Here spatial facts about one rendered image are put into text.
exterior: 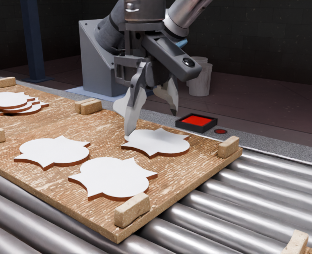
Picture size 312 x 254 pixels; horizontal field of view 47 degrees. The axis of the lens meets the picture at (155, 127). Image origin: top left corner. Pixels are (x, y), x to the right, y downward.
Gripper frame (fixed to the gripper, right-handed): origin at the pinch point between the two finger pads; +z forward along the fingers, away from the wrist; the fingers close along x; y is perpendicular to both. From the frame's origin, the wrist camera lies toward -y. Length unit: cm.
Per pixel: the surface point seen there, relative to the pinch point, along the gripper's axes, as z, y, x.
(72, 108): 3.0, 31.8, -4.1
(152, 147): 2.8, -1.8, 3.2
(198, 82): 75, 190, -313
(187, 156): 3.9, -8.2, 0.8
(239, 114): 94, 120, -282
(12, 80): 1, 66, -7
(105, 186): 2.9, -5.6, 19.2
